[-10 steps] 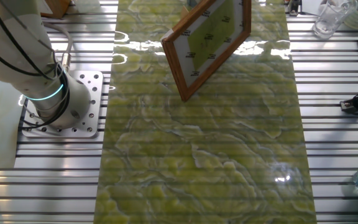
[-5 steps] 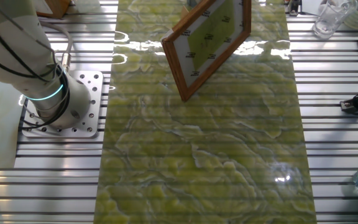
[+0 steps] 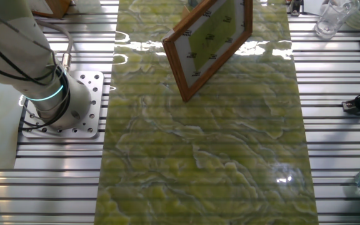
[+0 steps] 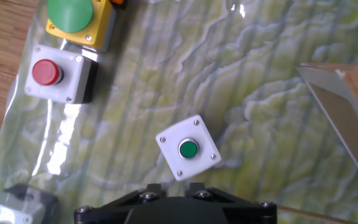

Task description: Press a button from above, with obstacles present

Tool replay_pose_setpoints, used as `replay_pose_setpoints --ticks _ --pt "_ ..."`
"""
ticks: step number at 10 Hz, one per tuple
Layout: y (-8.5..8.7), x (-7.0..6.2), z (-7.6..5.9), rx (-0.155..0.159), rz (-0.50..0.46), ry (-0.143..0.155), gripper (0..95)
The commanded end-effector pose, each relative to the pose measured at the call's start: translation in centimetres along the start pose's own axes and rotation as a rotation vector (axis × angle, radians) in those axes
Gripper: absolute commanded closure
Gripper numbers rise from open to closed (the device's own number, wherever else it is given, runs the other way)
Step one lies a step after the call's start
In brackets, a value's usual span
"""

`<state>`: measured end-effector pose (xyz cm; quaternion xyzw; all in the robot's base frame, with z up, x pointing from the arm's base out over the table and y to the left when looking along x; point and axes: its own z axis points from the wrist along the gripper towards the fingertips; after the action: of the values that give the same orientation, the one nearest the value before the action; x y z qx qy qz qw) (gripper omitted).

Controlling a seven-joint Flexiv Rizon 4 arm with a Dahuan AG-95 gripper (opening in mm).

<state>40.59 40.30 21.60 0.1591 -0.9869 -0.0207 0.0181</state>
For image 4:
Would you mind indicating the green marble pattern mat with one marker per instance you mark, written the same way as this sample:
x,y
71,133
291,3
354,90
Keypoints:
x,y
259,93

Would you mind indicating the wooden picture frame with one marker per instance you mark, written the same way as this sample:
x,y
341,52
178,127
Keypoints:
x,y
346,124

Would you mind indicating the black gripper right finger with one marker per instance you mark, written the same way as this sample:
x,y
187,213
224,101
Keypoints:
x,y
238,207

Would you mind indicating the white green button box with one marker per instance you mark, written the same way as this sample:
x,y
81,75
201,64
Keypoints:
x,y
188,149

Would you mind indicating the white red button box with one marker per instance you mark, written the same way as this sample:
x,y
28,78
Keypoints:
x,y
26,202
70,74

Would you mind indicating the yellow box green mushroom button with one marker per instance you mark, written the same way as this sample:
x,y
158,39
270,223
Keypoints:
x,y
99,28

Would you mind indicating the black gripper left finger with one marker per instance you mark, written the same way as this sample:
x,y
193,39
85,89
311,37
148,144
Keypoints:
x,y
117,208

